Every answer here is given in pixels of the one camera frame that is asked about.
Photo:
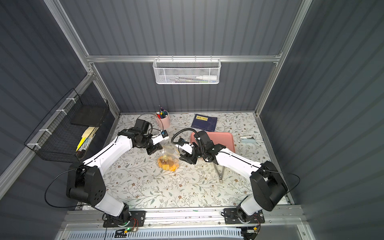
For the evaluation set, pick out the dark blue notebook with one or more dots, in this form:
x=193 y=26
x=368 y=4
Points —
x=204 y=123

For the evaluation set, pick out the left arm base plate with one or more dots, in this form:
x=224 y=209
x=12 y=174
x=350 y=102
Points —
x=128 y=219

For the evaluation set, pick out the pink plastic tray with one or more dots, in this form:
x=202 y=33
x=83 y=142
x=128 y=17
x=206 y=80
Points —
x=225 y=139

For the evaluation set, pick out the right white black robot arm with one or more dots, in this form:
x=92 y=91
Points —
x=268 y=186

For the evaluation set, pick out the yellow sticky notes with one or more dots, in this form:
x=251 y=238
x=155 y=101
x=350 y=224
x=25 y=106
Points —
x=86 y=138

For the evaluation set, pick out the black tray in basket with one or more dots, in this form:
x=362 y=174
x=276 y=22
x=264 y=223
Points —
x=89 y=116

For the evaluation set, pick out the small teal eraser box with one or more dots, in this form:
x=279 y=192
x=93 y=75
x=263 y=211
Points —
x=248 y=140

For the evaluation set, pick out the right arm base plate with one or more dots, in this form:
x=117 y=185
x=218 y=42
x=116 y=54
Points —
x=235 y=216

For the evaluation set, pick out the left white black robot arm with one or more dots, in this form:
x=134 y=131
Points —
x=85 y=181

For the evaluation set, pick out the pink pen cup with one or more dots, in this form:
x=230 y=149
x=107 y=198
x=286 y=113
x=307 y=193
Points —
x=163 y=118

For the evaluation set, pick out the clear resealable bag yellow print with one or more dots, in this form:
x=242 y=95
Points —
x=169 y=158

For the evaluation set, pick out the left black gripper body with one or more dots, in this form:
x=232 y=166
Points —
x=153 y=148

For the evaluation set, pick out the white wire mesh basket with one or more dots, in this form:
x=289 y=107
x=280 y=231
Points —
x=184 y=71

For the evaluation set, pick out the black wire wall basket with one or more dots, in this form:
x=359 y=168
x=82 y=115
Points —
x=57 y=139

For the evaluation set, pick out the metal tongs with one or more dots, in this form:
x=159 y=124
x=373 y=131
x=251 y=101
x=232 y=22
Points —
x=220 y=170

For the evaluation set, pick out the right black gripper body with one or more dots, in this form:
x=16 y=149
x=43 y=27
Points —
x=191 y=157

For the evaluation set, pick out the white marker in basket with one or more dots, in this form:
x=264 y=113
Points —
x=207 y=78

